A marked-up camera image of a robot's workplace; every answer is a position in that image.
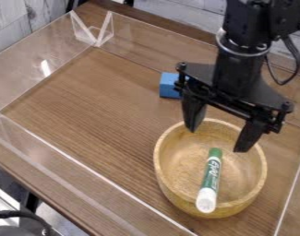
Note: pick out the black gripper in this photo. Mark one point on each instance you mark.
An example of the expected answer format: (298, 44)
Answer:
(231, 85)

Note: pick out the green white marker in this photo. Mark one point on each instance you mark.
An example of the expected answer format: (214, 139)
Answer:
(207, 194)

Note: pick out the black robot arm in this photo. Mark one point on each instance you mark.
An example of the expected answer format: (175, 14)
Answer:
(258, 22)

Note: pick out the brown wooden bowl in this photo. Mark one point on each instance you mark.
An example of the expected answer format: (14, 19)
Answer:
(180, 157)

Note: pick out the black metal table frame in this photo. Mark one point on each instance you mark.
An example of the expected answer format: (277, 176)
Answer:
(25, 215)

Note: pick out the clear acrylic tray wall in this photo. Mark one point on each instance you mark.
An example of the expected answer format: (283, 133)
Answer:
(83, 120)

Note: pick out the blue block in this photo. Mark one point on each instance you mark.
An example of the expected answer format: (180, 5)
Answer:
(167, 86)

